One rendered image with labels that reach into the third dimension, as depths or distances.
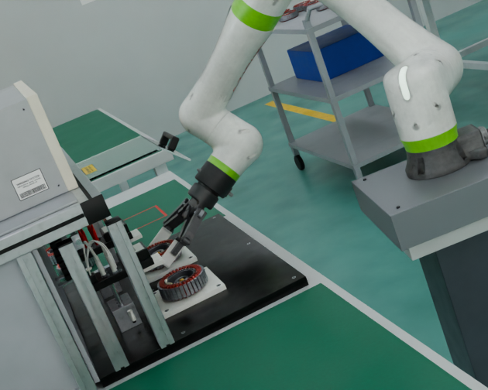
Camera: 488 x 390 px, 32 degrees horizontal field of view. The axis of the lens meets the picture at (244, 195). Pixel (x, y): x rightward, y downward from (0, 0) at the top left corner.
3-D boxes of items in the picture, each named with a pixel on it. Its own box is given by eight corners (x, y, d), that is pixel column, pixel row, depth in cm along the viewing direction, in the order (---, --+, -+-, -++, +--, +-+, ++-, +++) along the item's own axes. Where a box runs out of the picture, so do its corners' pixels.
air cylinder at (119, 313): (135, 312, 192) (126, 291, 190) (142, 323, 185) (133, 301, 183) (115, 322, 191) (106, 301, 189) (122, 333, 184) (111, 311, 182)
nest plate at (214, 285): (207, 270, 199) (206, 265, 199) (226, 289, 185) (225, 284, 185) (150, 298, 196) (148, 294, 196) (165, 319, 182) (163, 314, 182)
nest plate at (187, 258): (183, 245, 222) (180, 241, 222) (197, 260, 208) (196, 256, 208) (130, 270, 219) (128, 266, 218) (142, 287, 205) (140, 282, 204)
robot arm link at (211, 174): (200, 155, 216) (210, 161, 207) (234, 182, 220) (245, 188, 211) (186, 175, 216) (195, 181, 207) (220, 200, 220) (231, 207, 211)
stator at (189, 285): (198, 271, 197) (192, 258, 196) (215, 283, 187) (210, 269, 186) (156, 294, 194) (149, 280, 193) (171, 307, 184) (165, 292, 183)
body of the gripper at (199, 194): (224, 200, 211) (201, 230, 210) (214, 194, 219) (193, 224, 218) (201, 183, 208) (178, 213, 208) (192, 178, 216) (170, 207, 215)
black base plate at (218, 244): (221, 220, 237) (218, 213, 237) (309, 285, 178) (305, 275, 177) (66, 293, 227) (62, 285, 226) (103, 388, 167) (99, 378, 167)
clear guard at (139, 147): (168, 147, 226) (159, 127, 225) (191, 160, 204) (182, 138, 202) (55, 197, 219) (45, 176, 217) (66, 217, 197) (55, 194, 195)
